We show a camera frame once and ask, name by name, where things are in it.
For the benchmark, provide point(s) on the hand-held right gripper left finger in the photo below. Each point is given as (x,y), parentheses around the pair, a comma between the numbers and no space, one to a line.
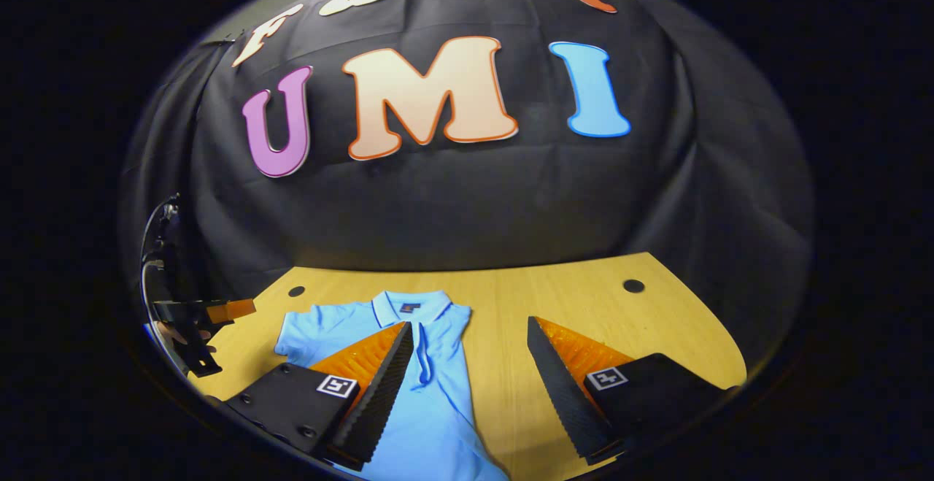
(379,401)

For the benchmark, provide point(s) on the black backdrop cloth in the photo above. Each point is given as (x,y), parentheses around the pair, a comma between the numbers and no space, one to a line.
(452,196)

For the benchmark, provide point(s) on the light blue T-shirt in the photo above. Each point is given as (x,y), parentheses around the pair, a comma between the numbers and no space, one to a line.
(438,422)

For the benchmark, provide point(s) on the black round table grommet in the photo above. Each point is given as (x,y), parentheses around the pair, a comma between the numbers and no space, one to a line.
(633,285)
(296,291)

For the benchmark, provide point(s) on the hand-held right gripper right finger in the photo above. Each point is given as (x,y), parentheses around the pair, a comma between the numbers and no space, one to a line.
(558,393)

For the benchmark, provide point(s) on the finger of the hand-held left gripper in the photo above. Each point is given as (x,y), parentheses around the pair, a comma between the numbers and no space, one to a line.
(232,310)

